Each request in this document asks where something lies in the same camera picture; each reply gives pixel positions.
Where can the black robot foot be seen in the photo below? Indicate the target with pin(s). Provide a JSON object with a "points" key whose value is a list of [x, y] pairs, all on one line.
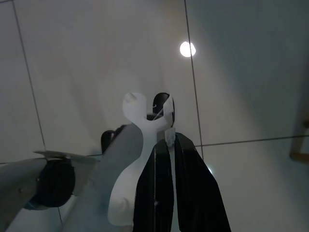
{"points": [[107, 140], [160, 100]]}

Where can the black robot left foot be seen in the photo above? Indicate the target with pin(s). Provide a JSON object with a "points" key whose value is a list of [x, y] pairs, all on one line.
{"points": [[107, 140]]}

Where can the small white trash piece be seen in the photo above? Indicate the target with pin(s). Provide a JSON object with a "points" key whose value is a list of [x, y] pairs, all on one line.
{"points": [[170, 136]]}

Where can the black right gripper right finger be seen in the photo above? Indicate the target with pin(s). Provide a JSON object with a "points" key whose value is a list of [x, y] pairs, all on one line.
{"points": [[195, 193]]}

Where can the grey robot left leg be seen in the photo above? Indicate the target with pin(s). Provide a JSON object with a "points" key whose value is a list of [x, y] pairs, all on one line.
{"points": [[116, 154]]}

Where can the pale robot right leg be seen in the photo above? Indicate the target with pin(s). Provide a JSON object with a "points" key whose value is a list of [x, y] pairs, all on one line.
{"points": [[135, 113]]}

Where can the light wooden furniture frame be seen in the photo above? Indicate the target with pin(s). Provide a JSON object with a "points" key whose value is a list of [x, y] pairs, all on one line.
{"points": [[299, 147]]}

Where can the black robot right foot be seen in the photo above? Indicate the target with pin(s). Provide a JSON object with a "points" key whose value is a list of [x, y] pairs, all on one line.
{"points": [[160, 100]]}

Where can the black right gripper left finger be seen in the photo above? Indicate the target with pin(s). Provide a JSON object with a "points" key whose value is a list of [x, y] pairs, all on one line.
{"points": [[154, 193]]}

